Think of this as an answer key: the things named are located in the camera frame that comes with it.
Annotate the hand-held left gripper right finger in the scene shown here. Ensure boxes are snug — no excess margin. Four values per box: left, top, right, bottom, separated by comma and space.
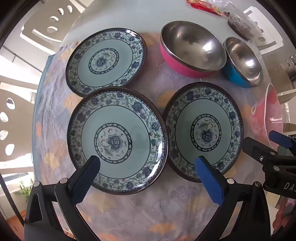
195, 156, 271, 241

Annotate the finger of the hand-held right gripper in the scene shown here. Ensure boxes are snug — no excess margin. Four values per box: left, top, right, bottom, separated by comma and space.
242, 137, 296, 167
269, 130, 296, 149

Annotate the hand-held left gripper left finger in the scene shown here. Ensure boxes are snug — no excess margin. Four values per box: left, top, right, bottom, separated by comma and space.
24, 155, 101, 241

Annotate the blue floral ceramic plate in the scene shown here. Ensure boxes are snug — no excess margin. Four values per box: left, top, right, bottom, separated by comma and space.
67, 88, 169, 195
65, 28, 148, 96
162, 82, 244, 183

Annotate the blue steel bowl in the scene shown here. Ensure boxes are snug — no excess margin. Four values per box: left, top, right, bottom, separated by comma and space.
222, 37, 264, 88

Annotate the pink steel bowl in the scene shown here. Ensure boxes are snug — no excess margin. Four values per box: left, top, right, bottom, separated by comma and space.
160, 20, 227, 78

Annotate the person's right hand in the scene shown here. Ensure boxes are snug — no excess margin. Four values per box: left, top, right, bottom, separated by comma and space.
272, 204, 289, 235

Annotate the pink cartoon plastic container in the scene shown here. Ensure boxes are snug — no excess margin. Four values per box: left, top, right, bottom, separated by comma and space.
250, 83, 284, 149

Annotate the green potted plant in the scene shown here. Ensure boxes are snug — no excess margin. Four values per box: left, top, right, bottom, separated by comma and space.
14, 178, 33, 198

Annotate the fan pattern tablecloth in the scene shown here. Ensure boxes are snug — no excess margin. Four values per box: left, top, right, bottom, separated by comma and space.
32, 32, 285, 241

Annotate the white chair with oval holes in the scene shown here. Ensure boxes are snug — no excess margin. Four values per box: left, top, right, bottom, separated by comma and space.
243, 6, 284, 55
20, 0, 81, 44
0, 81, 38, 176

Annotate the dark snack tub in plastic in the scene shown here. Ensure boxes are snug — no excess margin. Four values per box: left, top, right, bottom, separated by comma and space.
227, 11, 260, 41

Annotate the clear plastic bag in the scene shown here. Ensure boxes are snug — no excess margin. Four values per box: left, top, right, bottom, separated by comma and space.
208, 0, 234, 12

